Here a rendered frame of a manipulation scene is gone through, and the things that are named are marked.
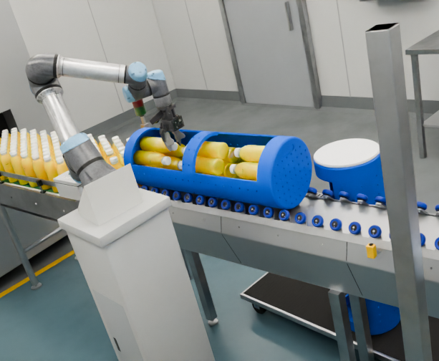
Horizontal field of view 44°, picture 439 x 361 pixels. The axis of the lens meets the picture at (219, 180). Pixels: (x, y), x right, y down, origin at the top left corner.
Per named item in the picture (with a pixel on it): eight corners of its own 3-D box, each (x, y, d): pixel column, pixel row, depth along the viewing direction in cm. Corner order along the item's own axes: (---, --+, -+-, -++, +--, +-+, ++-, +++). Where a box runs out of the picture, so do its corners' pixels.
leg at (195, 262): (213, 327, 309) (185, 233, 284) (206, 324, 313) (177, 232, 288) (220, 321, 313) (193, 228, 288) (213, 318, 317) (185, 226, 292)
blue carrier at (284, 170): (280, 223, 207) (263, 157, 195) (134, 195, 265) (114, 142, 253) (318, 187, 225) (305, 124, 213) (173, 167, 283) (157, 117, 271)
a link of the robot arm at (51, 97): (73, 178, 208) (21, 64, 221) (76, 191, 222) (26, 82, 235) (102, 166, 211) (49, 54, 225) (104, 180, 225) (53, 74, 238)
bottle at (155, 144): (147, 153, 264) (172, 156, 252) (137, 145, 259) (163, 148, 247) (153, 141, 266) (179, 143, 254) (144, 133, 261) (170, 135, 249)
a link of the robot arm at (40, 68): (23, 41, 212) (149, 57, 219) (28, 56, 223) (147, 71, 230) (18, 66, 208) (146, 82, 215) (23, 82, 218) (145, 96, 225)
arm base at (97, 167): (87, 189, 193) (72, 167, 195) (87, 203, 206) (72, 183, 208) (123, 169, 199) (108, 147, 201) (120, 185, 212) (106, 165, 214)
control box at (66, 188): (82, 201, 259) (75, 182, 255) (59, 196, 272) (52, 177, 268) (99, 191, 265) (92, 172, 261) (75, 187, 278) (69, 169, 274)
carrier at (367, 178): (377, 290, 282) (330, 312, 275) (354, 135, 247) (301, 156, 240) (414, 319, 257) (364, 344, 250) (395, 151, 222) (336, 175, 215)
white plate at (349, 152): (354, 133, 246) (354, 135, 247) (301, 153, 239) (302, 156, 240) (394, 148, 222) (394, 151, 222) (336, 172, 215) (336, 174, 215)
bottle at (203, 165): (226, 164, 232) (195, 161, 244) (218, 155, 227) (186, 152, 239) (219, 178, 229) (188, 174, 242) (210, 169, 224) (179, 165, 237)
